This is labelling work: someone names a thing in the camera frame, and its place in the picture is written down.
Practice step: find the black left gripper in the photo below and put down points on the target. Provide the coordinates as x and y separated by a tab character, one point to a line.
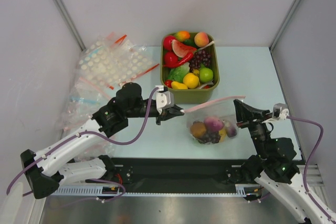
170	113

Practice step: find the red toy apple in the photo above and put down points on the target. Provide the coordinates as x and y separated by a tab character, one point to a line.
170	58

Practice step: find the aluminium corner post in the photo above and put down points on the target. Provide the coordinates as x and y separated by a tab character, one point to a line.
288	17
59	4

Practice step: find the clear zip top bag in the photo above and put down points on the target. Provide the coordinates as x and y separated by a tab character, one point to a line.
222	108

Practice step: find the left aluminium corner post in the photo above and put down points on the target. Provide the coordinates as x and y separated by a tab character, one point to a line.
59	4

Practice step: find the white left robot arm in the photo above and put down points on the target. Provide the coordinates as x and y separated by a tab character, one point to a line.
46	170

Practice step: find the right aluminium corner post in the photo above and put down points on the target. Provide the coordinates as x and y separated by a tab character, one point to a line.
288	17

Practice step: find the yellow toy apple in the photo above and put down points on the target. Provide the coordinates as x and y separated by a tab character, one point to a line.
191	80

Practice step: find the yellow toy lemon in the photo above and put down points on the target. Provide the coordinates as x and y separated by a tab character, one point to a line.
222	134

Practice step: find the orange green toy mango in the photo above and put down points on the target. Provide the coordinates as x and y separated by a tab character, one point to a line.
182	35

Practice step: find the pink toy onion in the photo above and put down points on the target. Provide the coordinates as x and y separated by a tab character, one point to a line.
213	124

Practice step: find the white slotted cable duct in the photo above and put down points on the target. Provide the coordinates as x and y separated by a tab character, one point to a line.
104	190

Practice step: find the peach toy fruit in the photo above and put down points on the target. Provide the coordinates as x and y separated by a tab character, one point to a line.
201	39

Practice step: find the green toy apple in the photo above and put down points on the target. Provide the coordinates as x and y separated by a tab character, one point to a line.
205	75

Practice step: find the dark purple toy grapes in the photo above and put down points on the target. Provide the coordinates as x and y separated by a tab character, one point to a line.
210	138

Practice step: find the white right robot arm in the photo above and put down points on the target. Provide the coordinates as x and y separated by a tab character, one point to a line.
273	167

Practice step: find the purple toy eggplant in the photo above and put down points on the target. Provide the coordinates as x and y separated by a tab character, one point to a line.
231	130

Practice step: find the dotted clear zip bag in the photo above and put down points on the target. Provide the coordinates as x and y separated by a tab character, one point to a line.
113	61

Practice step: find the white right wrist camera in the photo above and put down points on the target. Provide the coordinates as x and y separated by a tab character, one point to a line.
279	113

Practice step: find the red toy tomato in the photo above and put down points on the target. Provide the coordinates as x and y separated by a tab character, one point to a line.
168	83

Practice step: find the brown toy kiwi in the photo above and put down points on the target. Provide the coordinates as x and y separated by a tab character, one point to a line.
198	129

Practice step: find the aluminium frame rail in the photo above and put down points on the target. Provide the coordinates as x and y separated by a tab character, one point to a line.
314	178

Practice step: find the small purple toy grapes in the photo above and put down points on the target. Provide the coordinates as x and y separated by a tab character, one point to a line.
200	59

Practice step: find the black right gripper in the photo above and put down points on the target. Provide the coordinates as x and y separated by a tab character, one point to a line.
250	119

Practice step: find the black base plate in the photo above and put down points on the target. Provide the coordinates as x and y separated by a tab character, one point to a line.
180	172

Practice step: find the pile of clear zip bags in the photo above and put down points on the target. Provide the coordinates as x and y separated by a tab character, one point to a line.
85	98

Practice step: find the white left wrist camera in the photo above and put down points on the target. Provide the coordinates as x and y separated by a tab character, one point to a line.
164	98

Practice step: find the red toy chili pepper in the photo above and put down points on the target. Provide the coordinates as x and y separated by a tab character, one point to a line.
184	60

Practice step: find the olive green plastic bin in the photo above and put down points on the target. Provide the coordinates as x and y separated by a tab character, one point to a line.
204	91

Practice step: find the toy watermelon slice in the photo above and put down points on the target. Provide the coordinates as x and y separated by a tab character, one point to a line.
180	49

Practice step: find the yellow toy banana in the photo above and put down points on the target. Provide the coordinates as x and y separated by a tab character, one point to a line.
178	86

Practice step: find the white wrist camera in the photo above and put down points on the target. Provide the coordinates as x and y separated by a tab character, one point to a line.
279	113
164	98

